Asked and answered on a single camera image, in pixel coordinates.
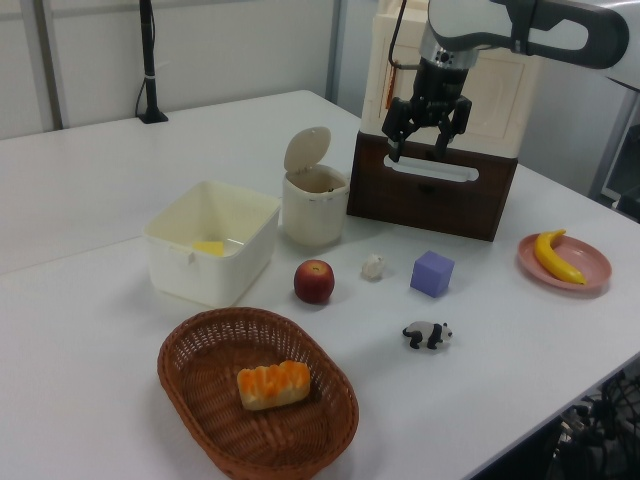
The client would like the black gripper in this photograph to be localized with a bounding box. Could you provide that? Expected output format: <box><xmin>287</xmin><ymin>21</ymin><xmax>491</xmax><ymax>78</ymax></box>
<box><xmin>381</xmin><ymin>57</ymin><xmax>474</xmax><ymax>163</ymax></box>

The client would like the small beige lidded trash can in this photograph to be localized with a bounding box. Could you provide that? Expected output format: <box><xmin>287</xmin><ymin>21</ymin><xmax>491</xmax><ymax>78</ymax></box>
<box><xmin>281</xmin><ymin>126</ymin><xmax>351</xmax><ymax>246</ymax></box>

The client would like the cream open plastic bin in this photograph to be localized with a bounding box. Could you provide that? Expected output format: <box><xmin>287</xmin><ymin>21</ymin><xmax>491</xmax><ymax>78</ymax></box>
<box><xmin>142</xmin><ymin>180</ymin><xmax>282</xmax><ymax>309</ymax></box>

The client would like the dark wood drawer box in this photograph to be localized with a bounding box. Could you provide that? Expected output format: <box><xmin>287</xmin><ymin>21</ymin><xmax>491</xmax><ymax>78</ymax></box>
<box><xmin>346</xmin><ymin>130</ymin><xmax>518</xmax><ymax>243</ymax></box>

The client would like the purple cube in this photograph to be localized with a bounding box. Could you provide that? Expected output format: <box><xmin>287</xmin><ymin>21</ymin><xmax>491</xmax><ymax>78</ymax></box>
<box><xmin>409</xmin><ymin>250</ymin><xmax>456</xmax><ymax>299</ymax></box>

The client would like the small white crumpled object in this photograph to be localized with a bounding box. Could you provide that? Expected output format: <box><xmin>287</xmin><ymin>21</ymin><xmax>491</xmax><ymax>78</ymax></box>
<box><xmin>360</xmin><ymin>252</ymin><xmax>386</xmax><ymax>282</ymax></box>

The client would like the yellow banana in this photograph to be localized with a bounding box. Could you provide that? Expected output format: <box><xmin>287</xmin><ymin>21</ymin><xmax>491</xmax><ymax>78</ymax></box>
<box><xmin>532</xmin><ymin>228</ymin><xmax>587</xmax><ymax>287</ymax></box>

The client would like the red apple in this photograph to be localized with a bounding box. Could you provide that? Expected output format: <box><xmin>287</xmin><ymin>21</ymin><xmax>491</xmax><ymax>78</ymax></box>
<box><xmin>293</xmin><ymin>258</ymin><xmax>335</xmax><ymax>305</ymax></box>

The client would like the small panda figurine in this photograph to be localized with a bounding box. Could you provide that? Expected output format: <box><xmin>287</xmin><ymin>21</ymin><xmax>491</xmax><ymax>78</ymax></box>
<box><xmin>402</xmin><ymin>320</ymin><xmax>455</xmax><ymax>352</ymax></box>

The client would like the pink plate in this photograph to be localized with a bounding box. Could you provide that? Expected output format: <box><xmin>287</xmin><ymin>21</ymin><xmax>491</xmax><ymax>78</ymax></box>
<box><xmin>516</xmin><ymin>233</ymin><xmax>613</xmax><ymax>291</ymax></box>

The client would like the toy bread with orange glaze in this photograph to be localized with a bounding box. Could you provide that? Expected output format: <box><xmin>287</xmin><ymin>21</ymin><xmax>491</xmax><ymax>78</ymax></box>
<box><xmin>236</xmin><ymin>361</ymin><xmax>311</xmax><ymax>412</ymax></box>

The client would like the brown wicker basket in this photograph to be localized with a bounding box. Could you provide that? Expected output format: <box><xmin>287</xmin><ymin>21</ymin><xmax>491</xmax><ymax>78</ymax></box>
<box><xmin>157</xmin><ymin>306</ymin><xmax>360</xmax><ymax>480</ymax></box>

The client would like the white drawer handle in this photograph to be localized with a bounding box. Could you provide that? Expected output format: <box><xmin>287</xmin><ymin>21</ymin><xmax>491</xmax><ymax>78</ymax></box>
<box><xmin>383</xmin><ymin>155</ymin><xmax>480</xmax><ymax>182</ymax></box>

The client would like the cream storage box with handles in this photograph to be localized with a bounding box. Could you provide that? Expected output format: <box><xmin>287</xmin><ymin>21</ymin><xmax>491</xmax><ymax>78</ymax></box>
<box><xmin>360</xmin><ymin>0</ymin><xmax>542</xmax><ymax>162</ymax></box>

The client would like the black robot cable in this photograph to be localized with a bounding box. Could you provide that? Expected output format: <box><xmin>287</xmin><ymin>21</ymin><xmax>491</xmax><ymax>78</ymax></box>
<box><xmin>387</xmin><ymin>0</ymin><xmax>421</xmax><ymax>71</ymax></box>

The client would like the black camera stand pole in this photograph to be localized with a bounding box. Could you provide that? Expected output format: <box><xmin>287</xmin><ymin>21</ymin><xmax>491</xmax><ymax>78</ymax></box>
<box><xmin>135</xmin><ymin>0</ymin><xmax>169</xmax><ymax>125</ymax></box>

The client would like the black cable bundle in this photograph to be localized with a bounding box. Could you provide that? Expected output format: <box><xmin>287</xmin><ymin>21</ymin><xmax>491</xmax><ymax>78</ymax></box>
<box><xmin>552</xmin><ymin>369</ymin><xmax>640</xmax><ymax>480</ymax></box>

